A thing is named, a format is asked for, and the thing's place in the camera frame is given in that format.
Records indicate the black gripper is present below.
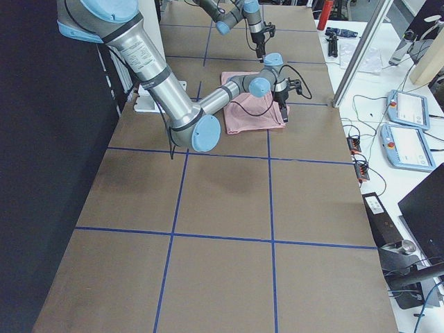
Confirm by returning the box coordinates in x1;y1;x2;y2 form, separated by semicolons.
250;31;265;63
273;87;289;123

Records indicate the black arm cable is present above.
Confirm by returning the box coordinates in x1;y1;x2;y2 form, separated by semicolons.
161;64;313;160

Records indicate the upper blue teach pendant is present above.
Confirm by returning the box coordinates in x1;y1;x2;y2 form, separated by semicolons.
387;89;430;131

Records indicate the aluminium frame post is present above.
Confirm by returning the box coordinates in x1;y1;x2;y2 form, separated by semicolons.
332;0;393;108

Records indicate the pink printed t-shirt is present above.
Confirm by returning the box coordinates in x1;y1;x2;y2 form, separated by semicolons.
223;91;286;135

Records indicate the blue teach pendant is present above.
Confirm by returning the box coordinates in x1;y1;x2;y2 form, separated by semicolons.
387;89;430;131
380;124;436;172

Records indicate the upper orange usb hub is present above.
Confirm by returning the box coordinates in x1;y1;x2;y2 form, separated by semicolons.
346;136;361;155

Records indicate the lower blue teach pendant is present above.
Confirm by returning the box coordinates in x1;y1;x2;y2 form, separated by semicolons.
380;124;436;172

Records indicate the orange usb hub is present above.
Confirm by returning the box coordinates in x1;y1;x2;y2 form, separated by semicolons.
354;160;370;183
346;136;361;155

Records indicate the red water bottle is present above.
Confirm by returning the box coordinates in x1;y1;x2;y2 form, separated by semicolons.
317;0;334;31

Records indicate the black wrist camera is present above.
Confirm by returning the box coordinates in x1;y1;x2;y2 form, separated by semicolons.
287;79;303;95
262;22;275;38

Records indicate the black box with label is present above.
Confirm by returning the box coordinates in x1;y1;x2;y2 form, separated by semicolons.
362;192;404;248

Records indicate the clear plastic bag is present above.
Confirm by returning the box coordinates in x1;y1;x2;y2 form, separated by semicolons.
339;42;382;74

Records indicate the black folded tripod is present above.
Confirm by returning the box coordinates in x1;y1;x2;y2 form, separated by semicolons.
327;32;338;58

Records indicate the blue folded umbrella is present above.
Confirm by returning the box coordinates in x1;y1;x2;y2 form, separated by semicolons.
325;27;358;38

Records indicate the black monitor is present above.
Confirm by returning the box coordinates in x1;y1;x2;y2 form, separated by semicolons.
398;164;443;257

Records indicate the lower orange usb hub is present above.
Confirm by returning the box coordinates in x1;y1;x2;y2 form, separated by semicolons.
354;160;370;183

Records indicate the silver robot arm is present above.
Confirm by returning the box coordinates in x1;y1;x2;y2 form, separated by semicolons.
57;1;291;152
192;0;267;62

